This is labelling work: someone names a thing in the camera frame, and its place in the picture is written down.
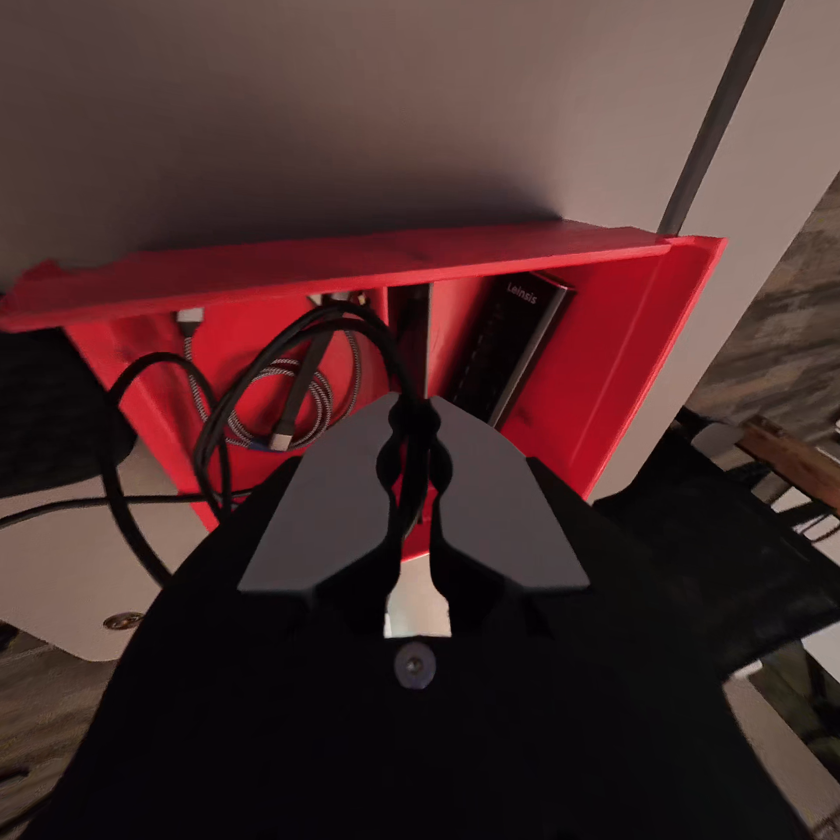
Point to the black usb hub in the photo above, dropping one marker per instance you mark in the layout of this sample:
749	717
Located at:
505	348

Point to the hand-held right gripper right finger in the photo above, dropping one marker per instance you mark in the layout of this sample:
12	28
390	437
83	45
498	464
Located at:
505	518

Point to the red storage bin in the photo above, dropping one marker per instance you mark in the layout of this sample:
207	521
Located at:
590	367

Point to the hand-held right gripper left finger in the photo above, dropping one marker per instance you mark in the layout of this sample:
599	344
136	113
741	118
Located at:
315	518

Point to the grey metal rod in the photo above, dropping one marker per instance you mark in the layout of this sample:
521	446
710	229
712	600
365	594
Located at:
715	118

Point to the black office chair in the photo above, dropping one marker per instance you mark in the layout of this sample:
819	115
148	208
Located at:
709	544

